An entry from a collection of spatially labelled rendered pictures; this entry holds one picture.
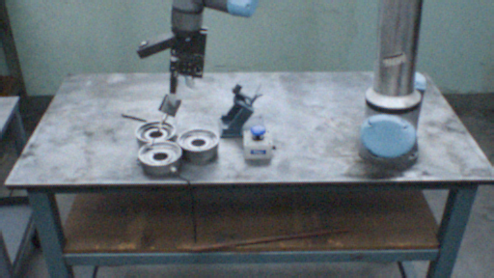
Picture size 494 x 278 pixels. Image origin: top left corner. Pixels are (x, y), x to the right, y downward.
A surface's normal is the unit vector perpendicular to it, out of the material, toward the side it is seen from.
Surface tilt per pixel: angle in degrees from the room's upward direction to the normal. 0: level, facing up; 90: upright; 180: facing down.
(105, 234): 0
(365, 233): 0
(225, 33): 90
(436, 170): 0
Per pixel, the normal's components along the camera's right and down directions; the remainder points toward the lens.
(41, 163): 0.00, -0.84
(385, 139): -0.34, 0.62
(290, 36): 0.02, 0.54
